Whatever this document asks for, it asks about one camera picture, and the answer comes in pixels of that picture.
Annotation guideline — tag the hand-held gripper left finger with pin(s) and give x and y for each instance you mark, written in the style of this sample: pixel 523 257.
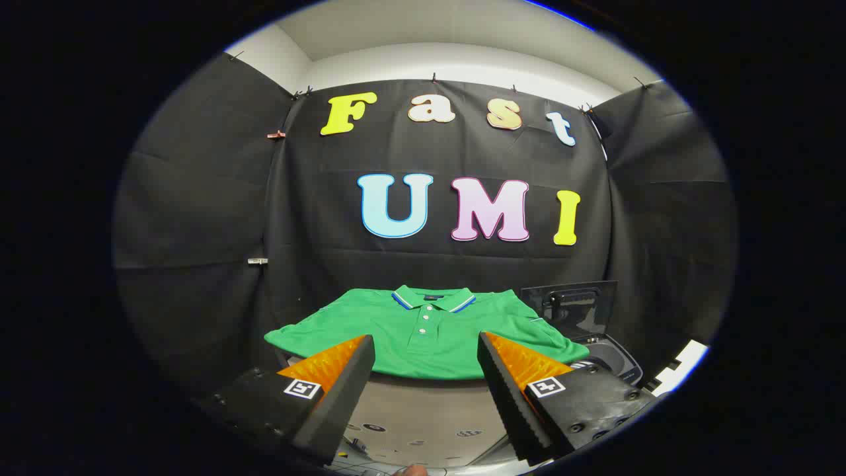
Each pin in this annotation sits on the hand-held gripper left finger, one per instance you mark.
pixel 344 396

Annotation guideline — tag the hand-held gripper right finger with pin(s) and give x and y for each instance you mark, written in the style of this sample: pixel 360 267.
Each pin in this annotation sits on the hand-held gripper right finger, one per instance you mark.
pixel 512 403

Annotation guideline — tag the green polo shirt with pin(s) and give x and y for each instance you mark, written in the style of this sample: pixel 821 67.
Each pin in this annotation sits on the green polo shirt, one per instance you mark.
pixel 423 350

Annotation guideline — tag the transparent washing machine lid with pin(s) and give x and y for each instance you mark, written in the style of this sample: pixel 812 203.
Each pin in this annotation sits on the transparent washing machine lid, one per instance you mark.
pixel 575 311

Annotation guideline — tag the black backdrop cloth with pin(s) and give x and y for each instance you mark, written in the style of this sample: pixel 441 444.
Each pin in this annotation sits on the black backdrop cloth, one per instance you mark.
pixel 330 264

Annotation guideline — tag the white panel with black marks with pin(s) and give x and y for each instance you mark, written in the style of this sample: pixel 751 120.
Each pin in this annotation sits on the white panel with black marks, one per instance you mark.
pixel 687 360

